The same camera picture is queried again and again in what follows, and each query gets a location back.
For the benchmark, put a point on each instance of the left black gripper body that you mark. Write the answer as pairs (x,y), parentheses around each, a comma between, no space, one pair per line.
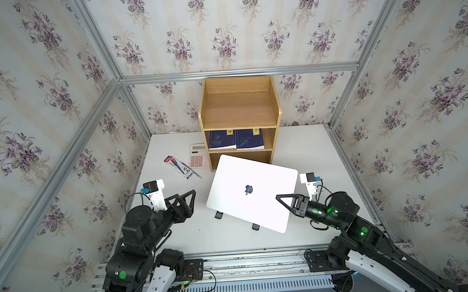
(178,217)

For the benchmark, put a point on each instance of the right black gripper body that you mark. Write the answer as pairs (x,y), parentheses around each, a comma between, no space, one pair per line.
(315,211)

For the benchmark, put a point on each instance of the white laptop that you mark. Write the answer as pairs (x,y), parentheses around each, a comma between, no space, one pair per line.
(247,190)

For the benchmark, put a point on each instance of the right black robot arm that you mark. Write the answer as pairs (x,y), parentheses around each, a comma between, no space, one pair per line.
(363,248)

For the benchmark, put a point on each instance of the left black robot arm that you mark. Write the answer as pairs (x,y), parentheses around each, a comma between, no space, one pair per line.
(139,254)

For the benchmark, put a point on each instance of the grey laptop stand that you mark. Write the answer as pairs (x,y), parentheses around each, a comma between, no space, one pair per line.
(219,215)

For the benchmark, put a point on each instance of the pink calculator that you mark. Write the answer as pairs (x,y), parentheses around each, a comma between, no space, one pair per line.
(198,156)

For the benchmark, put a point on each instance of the blue white pencil box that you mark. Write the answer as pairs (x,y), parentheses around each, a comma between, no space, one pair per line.
(178,166)

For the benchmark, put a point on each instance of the left navy notebook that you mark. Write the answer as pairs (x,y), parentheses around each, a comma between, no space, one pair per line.
(222,139)

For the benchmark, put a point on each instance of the navy notebook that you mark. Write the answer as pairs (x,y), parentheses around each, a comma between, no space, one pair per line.
(222,139)
(249,139)

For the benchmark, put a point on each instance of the right navy notebook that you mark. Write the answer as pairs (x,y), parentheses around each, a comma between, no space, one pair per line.
(249,139)

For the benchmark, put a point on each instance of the wooden shelf unit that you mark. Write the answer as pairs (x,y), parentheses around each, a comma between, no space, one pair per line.
(240,103)

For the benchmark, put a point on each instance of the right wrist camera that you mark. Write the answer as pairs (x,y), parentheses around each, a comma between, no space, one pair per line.
(314,185)

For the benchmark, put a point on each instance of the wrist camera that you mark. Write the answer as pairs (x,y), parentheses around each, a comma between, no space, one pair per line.
(153,191)
(314,185)

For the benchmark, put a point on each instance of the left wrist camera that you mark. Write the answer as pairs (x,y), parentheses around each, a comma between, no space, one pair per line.
(153,191)

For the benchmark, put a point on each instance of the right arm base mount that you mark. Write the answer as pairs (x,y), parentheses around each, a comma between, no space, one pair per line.
(333,258)

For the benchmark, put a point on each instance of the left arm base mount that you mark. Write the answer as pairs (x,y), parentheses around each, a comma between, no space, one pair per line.
(174,273)

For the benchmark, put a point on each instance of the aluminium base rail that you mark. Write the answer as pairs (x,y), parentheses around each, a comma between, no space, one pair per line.
(276,270)

